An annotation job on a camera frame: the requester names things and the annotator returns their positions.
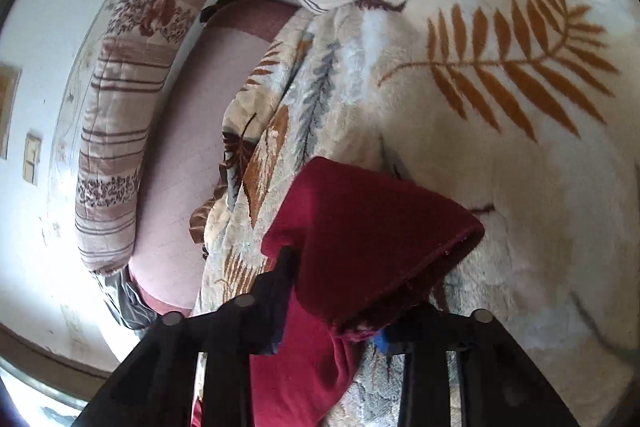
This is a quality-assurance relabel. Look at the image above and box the grey satin pillow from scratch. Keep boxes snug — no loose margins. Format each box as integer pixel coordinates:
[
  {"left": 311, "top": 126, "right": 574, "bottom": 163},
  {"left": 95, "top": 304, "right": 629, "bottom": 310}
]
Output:
[{"left": 102, "top": 267, "right": 163, "bottom": 332}]

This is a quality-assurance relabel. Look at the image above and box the patterned glass window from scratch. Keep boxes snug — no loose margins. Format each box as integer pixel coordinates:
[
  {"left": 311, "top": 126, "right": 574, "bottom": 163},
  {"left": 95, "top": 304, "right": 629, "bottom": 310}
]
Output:
[{"left": 0, "top": 322, "right": 113, "bottom": 427}]

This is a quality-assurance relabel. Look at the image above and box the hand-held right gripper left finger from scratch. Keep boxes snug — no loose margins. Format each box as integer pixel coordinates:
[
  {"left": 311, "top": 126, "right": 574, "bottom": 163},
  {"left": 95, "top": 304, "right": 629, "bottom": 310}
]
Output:
[{"left": 75, "top": 247, "right": 301, "bottom": 427}]

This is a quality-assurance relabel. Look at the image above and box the dark red garment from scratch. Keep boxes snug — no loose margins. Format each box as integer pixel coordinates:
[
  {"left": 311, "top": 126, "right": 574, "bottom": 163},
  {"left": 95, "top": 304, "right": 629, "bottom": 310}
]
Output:
[{"left": 190, "top": 156, "right": 486, "bottom": 427}]

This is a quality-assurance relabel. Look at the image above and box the leaf print fleece blanket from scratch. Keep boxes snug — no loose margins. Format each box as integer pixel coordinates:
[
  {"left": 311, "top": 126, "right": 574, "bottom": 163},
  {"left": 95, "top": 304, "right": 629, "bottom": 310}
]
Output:
[{"left": 190, "top": 0, "right": 640, "bottom": 427}]

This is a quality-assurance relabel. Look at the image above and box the rolled striped floral quilt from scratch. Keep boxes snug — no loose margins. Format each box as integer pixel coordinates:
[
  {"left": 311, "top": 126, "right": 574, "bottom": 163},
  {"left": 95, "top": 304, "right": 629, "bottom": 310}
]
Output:
[{"left": 75, "top": 0, "right": 247, "bottom": 274}]

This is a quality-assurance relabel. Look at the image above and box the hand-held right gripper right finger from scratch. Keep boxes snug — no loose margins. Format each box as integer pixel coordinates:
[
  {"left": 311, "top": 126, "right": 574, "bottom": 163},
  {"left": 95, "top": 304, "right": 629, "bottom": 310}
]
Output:
[{"left": 375, "top": 303, "right": 581, "bottom": 427}]

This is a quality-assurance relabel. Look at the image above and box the black cloth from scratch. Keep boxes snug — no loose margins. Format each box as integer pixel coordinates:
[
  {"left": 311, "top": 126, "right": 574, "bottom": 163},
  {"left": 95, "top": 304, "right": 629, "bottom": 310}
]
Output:
[{"left": 200, "top": 0, "right": 239, "bottom": 24}]

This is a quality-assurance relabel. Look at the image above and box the beige wall switch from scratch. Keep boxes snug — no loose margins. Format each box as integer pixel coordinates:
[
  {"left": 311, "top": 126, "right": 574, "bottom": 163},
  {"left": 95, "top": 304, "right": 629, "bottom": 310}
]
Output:
[{"left": 22, "top": 132, "right": 44, "bottom": 186}]

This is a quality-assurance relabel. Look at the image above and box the pink quilted bed sheet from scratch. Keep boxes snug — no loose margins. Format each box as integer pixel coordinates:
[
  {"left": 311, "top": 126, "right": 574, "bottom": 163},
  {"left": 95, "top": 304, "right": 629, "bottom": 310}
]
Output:
[{"left": 127, "top": 0, "right": 301, "bottom": 314}]

